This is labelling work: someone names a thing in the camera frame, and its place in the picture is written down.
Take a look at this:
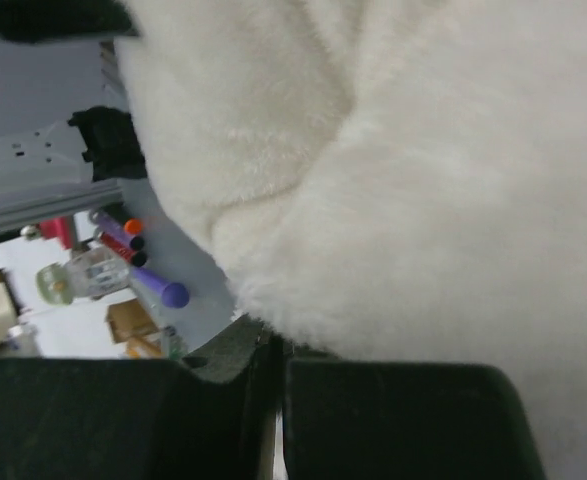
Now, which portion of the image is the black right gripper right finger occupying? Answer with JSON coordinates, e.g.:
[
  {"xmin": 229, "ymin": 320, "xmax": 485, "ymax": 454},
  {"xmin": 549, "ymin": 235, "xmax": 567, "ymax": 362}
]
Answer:
[{"xmin": 282, "ymin": 342, "xmax": 547, "ymax": 480}]

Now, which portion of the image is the orange capped marker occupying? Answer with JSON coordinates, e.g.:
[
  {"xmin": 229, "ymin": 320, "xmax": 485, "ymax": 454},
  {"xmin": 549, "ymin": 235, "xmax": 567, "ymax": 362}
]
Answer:
[{"xmin": 122, "ymin": 218, "xmax": 144, "ymax": 236}]

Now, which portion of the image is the purple cylinder toy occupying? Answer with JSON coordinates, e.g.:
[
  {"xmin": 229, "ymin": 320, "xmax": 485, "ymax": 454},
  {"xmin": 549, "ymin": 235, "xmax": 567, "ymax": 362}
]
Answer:
[{"xmin": 129, "ymin": 267, "xmax": 190, "ymax": 309}]

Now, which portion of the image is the aluminium frame rail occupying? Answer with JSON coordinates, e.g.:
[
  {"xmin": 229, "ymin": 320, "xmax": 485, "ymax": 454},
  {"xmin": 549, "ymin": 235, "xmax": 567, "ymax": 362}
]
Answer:
[{"xmin": 0, "ymin": 180, "xmax": 122, "ymax": 234}]

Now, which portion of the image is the clear plastic bottle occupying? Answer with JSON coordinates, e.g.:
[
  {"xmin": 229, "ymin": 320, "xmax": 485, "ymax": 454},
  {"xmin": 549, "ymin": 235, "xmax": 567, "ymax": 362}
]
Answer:
[{"xmin": 35, "ymin": 247, "xmax": 129, "ymax": 305}]

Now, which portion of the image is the purple glitter marker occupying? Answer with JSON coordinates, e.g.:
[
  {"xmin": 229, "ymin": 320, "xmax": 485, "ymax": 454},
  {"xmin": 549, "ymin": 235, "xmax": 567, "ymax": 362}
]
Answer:
[{"xmin": 89, "ymin": 210, "xmax": 145, "ymax": 251}]

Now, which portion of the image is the cardboard box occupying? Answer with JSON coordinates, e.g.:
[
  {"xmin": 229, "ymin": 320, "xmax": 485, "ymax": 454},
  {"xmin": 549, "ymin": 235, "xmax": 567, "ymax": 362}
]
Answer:
[{"xmin": 106, "ymin": 299, "xmax": 159, "ymax": 344}]

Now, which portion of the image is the red glitter marker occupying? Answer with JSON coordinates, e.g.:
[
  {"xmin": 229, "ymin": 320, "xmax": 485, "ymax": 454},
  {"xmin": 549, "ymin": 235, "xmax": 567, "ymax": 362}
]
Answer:
[{"xmin": 96, "ymin": 232, "xmax": 148, "ymax": 268}]

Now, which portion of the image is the white fluffy pillow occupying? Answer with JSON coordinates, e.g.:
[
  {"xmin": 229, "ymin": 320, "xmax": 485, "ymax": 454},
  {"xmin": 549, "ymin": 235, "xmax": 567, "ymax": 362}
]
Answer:
[{"xmin": 117, "ymin": 1, "xmax": 587, "ymax": 479}]

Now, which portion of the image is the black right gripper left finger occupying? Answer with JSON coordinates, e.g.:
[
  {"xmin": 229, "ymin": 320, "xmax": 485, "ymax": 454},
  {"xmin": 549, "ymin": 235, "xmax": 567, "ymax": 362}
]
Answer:
[{"xmin": 0, "ymin": 318, "xmax": 273, "ymax": 479}]

